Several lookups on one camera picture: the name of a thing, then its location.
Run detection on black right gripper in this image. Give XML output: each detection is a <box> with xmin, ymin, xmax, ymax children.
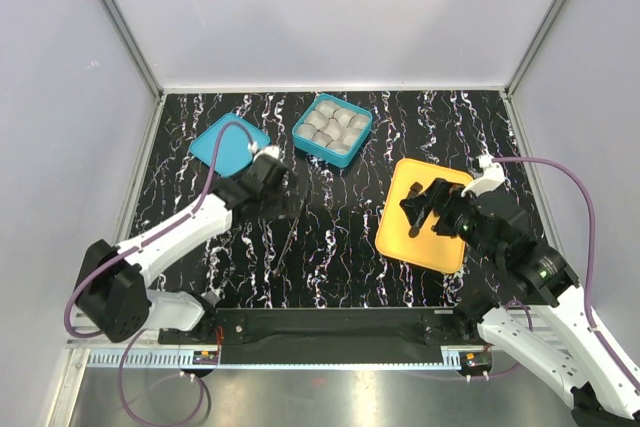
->
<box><xmin>398</xmin><ymin>176</ymin><xmax>501</xmax><ymax>265</ymax></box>

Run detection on metal tongs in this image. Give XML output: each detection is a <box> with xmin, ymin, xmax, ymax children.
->
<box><xmin>273</xmin><ymin>217</ymin><xmax>300</xmax><ymax>278</ymax></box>

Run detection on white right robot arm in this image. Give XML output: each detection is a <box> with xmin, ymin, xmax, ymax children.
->
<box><xmin>399</xmin><ymin>178</ymin><xmax>639</xmax><ymax>426</ymax></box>

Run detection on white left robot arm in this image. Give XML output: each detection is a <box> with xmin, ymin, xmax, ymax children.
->
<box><xmin>74</xmin><ymin>154</ymin><xmax>309</xmax><ymax>343</ymax></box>

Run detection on dark square chocolate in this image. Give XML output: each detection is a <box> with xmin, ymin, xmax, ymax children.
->
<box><xmin>408</xmin><ymin>182</ymin><xmax>423</xmax><ymax>197</ymax></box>

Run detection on teal chocolate box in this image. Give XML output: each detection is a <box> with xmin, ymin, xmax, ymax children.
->
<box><xmin>292</xmin><ymin>94</ymin><xmax>373</xmax><ymax>168</ymax></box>

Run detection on yellow plastic tray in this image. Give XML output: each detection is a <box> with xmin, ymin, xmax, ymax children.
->
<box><xmin>375</xmin><ymin>158</ymin><xmax>472</xmax><ymax>274</ymax></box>

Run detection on teal box lid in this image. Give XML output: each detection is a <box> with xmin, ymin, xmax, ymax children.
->
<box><xmin>189</xmin><ymin>113</ymin><xmax>271</xmax><ymax>177</ymax></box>

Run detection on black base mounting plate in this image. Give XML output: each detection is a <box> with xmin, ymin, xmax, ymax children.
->
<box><xmin>158</xmin><ymin>307</ymin><xmax>483</xmax><ymax>368</ymax></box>

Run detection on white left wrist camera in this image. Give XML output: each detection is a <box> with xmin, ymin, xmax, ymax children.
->
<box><xmin>248</xmin><ymin>142</ymin><xmax>280</xmax><ymax>161</ymax></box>

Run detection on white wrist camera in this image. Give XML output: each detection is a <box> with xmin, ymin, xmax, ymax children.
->
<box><xmin>248</xmin><ymin>142</ymin><xmax>280</xmax><ymax>161</ymax></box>
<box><xmin>461</xmin><ymin>154</ymin><xmax>505</xmax><ymax>197</ymax></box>

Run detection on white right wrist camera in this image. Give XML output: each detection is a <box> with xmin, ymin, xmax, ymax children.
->
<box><xmin>461</xmin><ymin>154</ymin><xmax>505</xmax><ymax>197</ymax></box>

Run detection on aluminium slotted rail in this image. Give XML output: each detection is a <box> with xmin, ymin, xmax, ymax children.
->
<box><xmin>88</xmin><ymin>322</ymin><xmax>491</xmax><ymax>374</ymax></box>

